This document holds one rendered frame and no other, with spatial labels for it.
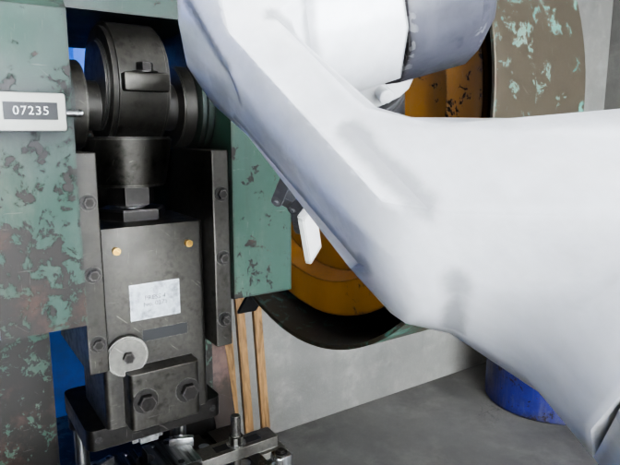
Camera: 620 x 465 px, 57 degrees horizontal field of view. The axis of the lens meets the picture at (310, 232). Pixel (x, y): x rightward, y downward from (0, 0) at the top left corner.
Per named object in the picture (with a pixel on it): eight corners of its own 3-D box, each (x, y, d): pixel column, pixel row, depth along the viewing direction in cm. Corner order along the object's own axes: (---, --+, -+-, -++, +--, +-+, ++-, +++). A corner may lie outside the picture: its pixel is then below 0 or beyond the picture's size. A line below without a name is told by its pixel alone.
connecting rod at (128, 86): (201, 271, 80) (192, 16, 75) (112, 284, 74) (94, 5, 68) (151, 247, 97) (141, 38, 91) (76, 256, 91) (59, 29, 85)
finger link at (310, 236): (303, 218, 58) (296, 216, 59) (311, 265, 63) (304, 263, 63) (315, 199, 60) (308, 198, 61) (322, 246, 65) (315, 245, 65)
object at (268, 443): (290, 460, 104) (290, 408, 102) (204, 492, 95) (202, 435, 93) (273, 446, 109) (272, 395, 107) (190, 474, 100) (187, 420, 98)
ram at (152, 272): (220, 414, 83) (215, 212, 78) (116, 446, 75) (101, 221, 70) (177, 373, 97) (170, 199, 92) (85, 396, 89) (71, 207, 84)
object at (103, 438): (222, 429, 90) (221, 396, 89) (89, 470, 78) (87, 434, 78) (184, 391, 103) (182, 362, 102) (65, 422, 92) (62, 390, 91)
